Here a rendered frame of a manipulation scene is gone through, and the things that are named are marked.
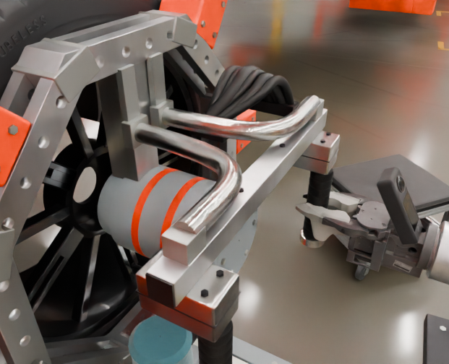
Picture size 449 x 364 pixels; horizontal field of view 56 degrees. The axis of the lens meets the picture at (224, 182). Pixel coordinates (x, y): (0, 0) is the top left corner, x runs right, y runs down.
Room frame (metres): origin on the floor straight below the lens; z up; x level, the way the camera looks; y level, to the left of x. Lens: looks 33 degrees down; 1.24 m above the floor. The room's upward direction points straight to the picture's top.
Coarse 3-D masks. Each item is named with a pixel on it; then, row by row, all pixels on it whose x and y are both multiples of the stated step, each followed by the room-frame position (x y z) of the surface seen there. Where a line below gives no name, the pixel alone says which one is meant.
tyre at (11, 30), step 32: (0, 0) 0.48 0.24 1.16; (32, 0) 0.50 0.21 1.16; (64, 0) 0.54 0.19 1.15; (96, 0) 0.59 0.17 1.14; (128, 0) 0.64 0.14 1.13; (160, 0) 0.71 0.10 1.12; (0, 32) 0.46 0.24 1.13; (32, 32) 0.49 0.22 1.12; (64, 32) 0.53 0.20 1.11; (0, 64) 0.45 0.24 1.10; (0, 96) 0.44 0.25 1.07; (192, 96) 0.78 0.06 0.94
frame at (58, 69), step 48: (48, 48) 0.44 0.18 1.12; (96, 48) 0.46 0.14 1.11; (144, 48) 0.53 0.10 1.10; (192, 48) 0.63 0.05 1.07; (48, 96) 0.40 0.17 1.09; (48, 144) 0.39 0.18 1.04; (0, 192) 0.33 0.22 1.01; (0, 240) 0.31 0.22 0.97; (0, 288) 0.31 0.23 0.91; (0, 336) 0.29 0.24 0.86
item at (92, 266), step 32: (64, 160) 0.56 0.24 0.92; (96, 160) 0.62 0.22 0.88; (160, 160) 0.72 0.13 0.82; (64, 192) 0.52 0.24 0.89; (96, 192) 0.61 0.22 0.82; (32, 224) 0.46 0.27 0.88; (64, 224) 0.51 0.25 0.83; (96, 224) 0.57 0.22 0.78; (64, 256) 0.48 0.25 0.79; (96, 256) 0.54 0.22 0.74; (128, 256) 0.61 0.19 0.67; (32, 288) 0.43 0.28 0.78; (64, 288) 0.58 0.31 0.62; (96, 288) 0.58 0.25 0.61; (128, 288) 0.58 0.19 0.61; (64, 320) 0.48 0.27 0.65; (96, 320) 0.49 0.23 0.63
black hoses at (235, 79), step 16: (224, 80) 0.60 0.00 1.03; (240, 80) 0.59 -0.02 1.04; (256, 80) 0.58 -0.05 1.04; (272, 80) 0.58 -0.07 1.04; (224, 96) 0.57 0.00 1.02; (240, 96) 0.58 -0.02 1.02; (256, 96) 0.57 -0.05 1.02; (272, 96) 0.64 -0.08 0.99; (288, 96) 0.62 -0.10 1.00; (208, 112) 0.57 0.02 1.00; (224, 112) 0.56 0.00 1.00; (240, 112) 0.56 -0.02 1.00; (272, 112) 0.64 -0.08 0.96; (288, 112) 0.62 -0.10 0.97
